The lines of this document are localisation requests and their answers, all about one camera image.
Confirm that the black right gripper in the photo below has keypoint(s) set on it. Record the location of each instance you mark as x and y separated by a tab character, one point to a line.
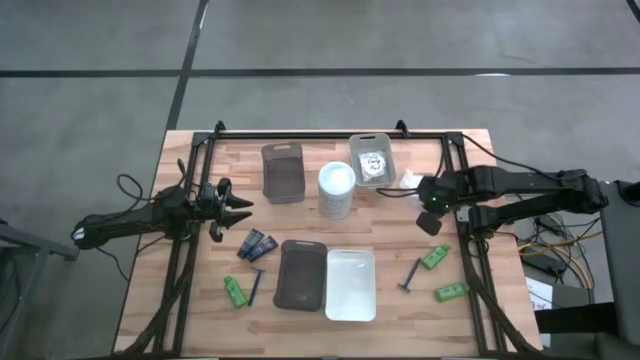
437	192

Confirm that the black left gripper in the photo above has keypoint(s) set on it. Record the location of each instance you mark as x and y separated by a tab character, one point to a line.
212	202

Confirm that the white packet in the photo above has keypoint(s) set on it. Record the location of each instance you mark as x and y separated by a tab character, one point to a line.
409	179

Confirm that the green shampoo bottle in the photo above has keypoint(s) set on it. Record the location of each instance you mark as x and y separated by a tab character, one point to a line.
235	292
451	291
435	256

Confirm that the blue disposable razor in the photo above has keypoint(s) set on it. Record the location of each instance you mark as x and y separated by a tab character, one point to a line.
256	287
412	272

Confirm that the white plastic bin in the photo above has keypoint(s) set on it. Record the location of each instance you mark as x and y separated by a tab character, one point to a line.
350	285

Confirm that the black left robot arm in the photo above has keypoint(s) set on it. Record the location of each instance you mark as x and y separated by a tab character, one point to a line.
125	220

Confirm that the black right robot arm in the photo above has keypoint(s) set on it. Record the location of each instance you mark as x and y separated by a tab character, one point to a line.
525	182

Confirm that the dark blue toiletry tube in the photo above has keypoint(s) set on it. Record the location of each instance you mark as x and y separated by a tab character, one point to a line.
250	243
263	247

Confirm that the short smoky grey plastic bin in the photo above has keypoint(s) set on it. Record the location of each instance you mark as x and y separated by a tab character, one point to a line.
283	175

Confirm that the round wrapped soap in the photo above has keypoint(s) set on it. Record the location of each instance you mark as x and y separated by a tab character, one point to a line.
372	166

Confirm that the long dark grey plastic bin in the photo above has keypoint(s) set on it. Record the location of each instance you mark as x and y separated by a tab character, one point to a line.
300	275

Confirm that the clear plastic bin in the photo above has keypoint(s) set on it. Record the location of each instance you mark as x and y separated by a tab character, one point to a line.
356	147

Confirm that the white wipes canister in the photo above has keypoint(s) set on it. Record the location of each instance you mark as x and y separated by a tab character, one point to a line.
336	185

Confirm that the black power brick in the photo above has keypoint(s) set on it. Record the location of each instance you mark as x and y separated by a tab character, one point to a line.
545	263

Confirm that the white paper sheet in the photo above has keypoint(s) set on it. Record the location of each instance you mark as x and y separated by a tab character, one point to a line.
539	295

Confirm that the dark grey cabinet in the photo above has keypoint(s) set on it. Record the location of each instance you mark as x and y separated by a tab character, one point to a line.
622	250

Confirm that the grey side table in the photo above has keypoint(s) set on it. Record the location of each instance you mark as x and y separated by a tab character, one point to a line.
45	246

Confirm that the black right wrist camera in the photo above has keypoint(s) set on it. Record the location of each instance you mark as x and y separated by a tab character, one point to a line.
429	224

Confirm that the black aluminium table frame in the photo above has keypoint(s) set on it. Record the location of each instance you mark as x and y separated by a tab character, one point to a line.
325	135

